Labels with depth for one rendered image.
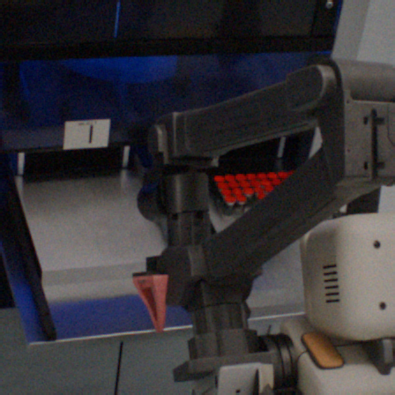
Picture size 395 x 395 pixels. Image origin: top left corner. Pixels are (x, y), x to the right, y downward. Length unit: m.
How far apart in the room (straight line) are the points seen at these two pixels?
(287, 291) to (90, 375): 0.69
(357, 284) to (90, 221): 0.88
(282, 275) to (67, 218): 0.42
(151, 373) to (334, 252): 1.27
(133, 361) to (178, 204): 1.09
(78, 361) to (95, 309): 0.57
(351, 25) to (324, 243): 0.87
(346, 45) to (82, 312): 0.74
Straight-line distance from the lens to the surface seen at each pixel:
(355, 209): 1.89
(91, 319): 1.84
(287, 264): 2.03
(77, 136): 2.04
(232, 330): 1.32
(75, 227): 2.04
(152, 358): 2.48
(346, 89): 1.09
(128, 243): 2.01
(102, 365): 2.45
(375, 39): 5.05
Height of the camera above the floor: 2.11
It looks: 35 degrees down
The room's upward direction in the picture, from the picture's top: 9 degrees clockwise
